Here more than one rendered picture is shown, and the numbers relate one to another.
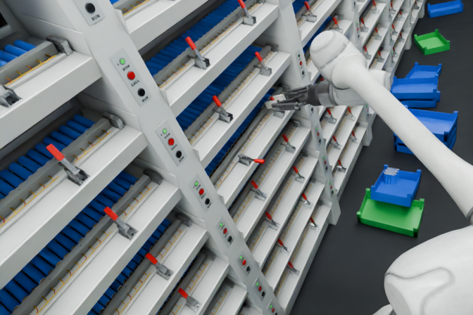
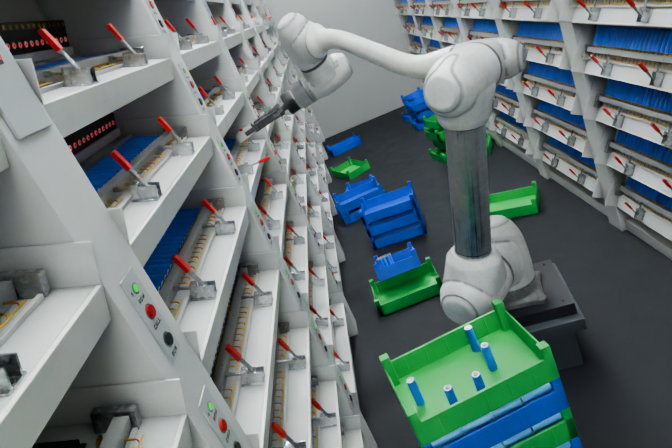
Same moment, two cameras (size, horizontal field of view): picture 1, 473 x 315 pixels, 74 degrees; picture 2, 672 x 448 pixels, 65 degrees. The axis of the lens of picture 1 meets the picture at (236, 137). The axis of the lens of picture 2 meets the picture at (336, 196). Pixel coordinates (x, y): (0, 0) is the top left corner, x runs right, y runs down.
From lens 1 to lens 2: 1.02 m
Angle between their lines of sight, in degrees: 41
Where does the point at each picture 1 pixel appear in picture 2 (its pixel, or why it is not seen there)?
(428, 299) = (452, 67)
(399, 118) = (372, 45)
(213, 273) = (266, 279)
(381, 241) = (415, 315)
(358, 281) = not seen: hidden behind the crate
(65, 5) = not seen: outside the picture
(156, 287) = (225, 240)
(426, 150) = (402, 58)
